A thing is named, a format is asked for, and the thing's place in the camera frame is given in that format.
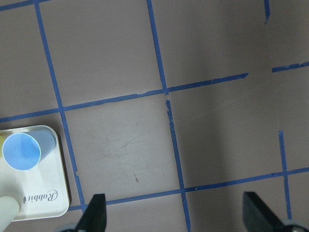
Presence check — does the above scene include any cream plastic cup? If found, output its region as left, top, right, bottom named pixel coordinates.
left=0, top=157, right=20, bottom=232

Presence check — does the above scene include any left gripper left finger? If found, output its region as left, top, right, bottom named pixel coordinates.
left=74, top=194, right=107, bottom=232

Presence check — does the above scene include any cream serving tray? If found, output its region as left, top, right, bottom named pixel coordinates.
left=0, top=125, right=70, bottom=221

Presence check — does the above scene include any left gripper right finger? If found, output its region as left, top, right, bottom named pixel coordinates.
left=242, top=191, right=290, bottom=232

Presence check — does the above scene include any light blue cup far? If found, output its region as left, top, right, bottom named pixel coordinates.
left=2, top=130, right=56, bottom=171

